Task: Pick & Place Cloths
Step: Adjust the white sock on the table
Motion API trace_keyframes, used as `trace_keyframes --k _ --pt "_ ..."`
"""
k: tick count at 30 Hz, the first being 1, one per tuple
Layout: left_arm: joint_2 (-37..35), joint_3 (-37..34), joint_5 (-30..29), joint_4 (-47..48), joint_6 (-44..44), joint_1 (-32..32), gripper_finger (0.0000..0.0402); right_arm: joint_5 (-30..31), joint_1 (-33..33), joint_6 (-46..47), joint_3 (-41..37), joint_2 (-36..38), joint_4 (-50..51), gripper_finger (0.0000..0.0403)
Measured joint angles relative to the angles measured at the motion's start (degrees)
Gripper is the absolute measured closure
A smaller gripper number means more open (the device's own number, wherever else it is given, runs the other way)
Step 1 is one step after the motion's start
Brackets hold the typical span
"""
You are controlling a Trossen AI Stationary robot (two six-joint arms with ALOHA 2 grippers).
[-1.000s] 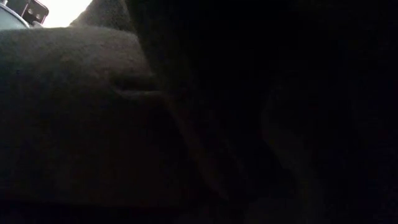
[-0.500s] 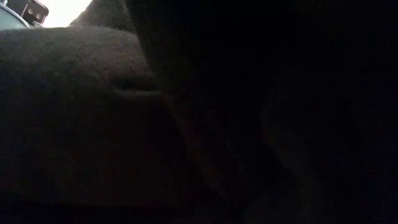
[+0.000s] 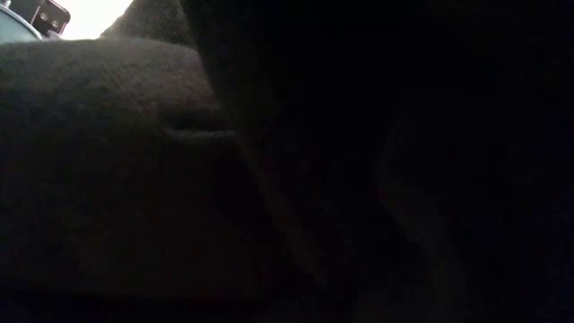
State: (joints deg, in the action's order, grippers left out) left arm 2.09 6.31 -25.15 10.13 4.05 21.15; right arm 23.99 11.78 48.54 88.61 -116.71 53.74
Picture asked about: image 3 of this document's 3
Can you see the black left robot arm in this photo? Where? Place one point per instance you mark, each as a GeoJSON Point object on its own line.
{"type": "Point", "coordinates": [40, 17]}

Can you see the large black cloth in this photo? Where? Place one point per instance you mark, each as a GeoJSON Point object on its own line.
{"type": "Point", "coordinates": [134, 134]}

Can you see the teal plastic bin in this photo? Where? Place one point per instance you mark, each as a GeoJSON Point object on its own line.
{"type": "Point", "coordinates": [13, 29]}

